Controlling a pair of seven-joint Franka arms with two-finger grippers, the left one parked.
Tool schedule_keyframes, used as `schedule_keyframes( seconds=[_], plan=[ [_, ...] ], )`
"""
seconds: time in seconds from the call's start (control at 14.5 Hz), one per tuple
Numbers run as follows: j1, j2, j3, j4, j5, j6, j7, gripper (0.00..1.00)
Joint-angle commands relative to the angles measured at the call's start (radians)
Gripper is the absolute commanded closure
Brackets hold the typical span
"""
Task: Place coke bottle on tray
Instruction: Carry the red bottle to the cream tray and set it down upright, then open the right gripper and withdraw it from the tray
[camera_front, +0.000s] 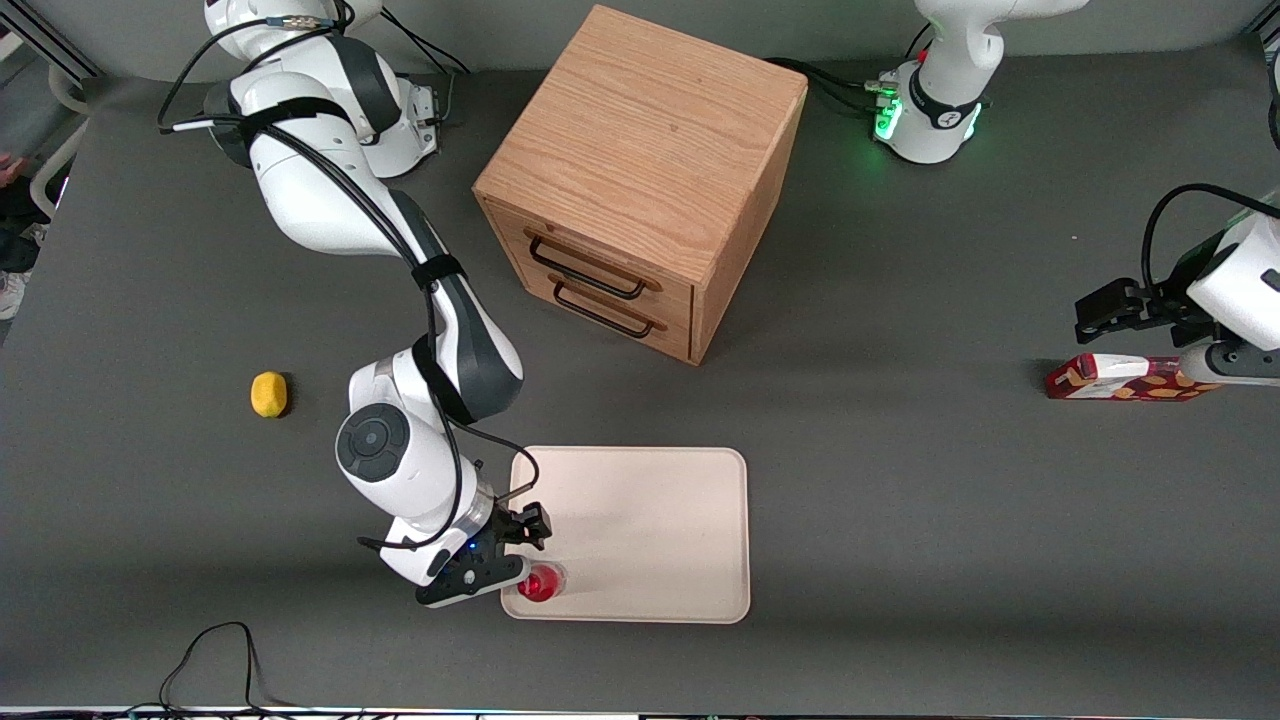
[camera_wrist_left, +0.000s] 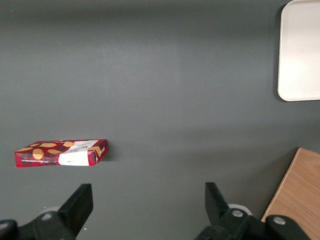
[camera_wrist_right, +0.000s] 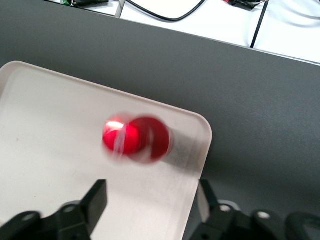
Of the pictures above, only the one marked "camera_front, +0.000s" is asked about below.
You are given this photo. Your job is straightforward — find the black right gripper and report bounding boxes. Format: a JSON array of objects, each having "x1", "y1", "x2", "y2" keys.
[{"x1": 438, "y1": 503, "x2": 553, "y2": 583}]

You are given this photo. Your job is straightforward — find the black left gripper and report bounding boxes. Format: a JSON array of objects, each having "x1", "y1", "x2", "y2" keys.
[{"x1": 1075, "y1": 258, "x2": 1217, "y2": 347}]

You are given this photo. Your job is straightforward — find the red coke bottle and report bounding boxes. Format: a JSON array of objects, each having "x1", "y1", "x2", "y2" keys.
[{"x1": 517, "y1": 562, "x2": 569, "y2": 604}]

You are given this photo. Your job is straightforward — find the beige rectangular plastic tray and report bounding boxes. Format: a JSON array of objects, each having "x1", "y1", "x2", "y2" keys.
[{"x1": 500, "y1": 446, "x2": 751, "y2": 625}]

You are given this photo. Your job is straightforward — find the red snack carton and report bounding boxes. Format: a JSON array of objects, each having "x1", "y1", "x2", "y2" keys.
[{"x1": 1045, "y1": 354, "x2": 1223, "y2": 402}]

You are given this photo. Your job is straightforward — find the wooden drawer front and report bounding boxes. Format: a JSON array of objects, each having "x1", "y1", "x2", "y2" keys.
[
  {"x1": 515, "y1": 265, "x2": 694, "y2": 362},
  {"x1": 480, "y1": 197, "x2": 697, "y2": 323}
]

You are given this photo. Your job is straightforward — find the yellow lemon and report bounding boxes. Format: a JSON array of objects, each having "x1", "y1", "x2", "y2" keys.
[{"x1": 250, "y1": 371, "x2": 289, "y2": 419}]

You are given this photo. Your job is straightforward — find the wooden two-drawer cabinet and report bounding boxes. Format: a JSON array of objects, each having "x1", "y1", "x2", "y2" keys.
[{"x1": 472, "y1": 4, "x2": 809, "y2": 366}]

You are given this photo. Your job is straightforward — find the person in dark clothes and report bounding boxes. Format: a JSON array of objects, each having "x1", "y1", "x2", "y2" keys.
[{"x1": 0, "y1": 150, "x2": 51, "y2": 321}]

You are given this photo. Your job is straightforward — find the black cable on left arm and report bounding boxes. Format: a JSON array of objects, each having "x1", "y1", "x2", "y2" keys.
[{"x1": 1142, "y1": 183, "x2": 1280, "y2": 293}]

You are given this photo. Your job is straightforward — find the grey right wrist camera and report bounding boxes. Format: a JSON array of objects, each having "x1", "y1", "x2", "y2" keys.
[{"x1": 416, "y1": 553, "x2": 531, "y2": 609}]

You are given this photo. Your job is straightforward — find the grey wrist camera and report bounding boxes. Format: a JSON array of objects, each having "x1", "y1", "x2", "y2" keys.
[
  {"x1": 416, "y1": 553, "x2": 531, "y2": 609},
  {"x1": 1180, "y1": 342, "x2": 1280, "y2": 387}
]

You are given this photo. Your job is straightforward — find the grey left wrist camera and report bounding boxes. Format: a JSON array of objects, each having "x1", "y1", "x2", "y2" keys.
[{"x1": 1180, "y1": 342, "x2": 1280, "y2": 387}]

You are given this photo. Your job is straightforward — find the black metal drawer handle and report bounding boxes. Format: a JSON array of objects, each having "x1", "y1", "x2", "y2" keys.
[
  {"x1": 552, "y1": 280, "x2": 658, "y2": 339},
  {"x1": 525, "y1": 232, "x2": 649, "y2": 301}
]

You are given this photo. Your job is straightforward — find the black cable on table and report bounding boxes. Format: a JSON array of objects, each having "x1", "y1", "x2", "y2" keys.
[{"x1": 125, "y1": 622, "x2": 371, "y2": 720}]

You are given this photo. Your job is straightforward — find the aluminium frame profile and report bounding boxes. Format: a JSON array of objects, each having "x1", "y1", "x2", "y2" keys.
[
  {"x1": 1243, "y1": 0, "x2": 1280, "y2": 53},
  {"x1": 0, "y1": 0, "x2": 103, "y2": 83}
]

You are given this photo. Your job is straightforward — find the black cables at left base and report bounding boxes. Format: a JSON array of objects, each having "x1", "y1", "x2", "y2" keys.
[{"x1": 765, "y1": 57, "x2": 891, "y2": 119}]

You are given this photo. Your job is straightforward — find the black cable along right arm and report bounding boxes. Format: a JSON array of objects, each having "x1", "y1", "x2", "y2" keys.
[{"x1": 157, "y1": 0, "x2": 541, "y2": 553}]

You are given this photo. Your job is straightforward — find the black cable at right base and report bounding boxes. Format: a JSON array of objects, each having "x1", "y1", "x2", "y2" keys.
[{"x1": 380, "y1": 8, "x2": 471, "y2": 76}]

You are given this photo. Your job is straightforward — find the white curved tube frame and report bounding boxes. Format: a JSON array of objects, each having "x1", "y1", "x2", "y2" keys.
[{"x1": 30, "y1": 65, "x2": 93, "y2": 217}]

